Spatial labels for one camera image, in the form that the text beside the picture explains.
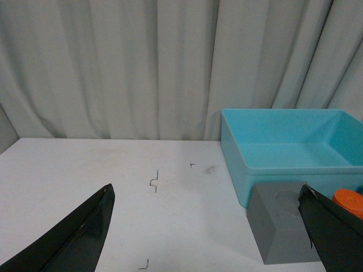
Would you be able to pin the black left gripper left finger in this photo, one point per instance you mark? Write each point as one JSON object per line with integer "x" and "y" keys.
{"x": 73, "y": 244}

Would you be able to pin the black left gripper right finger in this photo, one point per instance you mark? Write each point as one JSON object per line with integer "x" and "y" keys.
{"x": 335, "y": 232}

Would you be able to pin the orange cylinder part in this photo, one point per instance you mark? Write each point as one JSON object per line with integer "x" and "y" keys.
{"x": 349, "y": 200}

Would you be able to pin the gray block with round hole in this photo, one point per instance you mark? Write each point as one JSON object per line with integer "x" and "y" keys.
{"x": 277, "y": 226}

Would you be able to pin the blue plastic box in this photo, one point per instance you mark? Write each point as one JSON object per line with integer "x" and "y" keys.
{"x": 322, "y": 147}

